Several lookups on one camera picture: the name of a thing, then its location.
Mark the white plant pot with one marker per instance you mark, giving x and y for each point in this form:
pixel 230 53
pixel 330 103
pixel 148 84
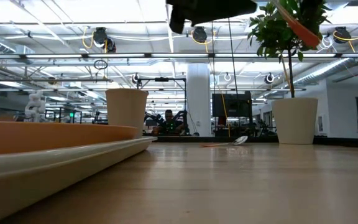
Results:
pixel 294 121

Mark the white paper cup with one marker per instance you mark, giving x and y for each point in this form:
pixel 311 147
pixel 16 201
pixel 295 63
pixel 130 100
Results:
pixel 126 109

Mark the black overhead rail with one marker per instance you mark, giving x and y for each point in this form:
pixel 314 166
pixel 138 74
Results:
pixel 179 55

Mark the black cabinet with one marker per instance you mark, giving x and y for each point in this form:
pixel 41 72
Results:
pixel 232 105

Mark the white building column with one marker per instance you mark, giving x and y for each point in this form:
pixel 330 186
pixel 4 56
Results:
pixel 199 99

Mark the person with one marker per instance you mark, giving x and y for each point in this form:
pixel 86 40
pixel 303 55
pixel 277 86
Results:
pixel 168 123

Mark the orange plastic plate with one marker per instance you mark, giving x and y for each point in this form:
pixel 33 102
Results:
pixel 42 137

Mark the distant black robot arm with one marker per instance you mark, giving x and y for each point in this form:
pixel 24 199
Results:
pixel 183 116

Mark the beige plastic tray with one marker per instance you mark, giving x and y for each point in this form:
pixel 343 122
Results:
pixel 26 189

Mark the green potted plant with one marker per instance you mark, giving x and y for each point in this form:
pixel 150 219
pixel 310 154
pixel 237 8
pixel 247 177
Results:
pixel 272 34

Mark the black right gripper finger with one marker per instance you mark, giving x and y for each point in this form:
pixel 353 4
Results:
pixel 216 9
pixel 177 23

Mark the black frame rig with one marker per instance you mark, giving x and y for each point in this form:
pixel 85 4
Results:
pixel 185 93

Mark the white robot figure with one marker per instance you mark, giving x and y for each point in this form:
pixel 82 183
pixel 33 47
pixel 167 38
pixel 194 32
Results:
pixel 34 107

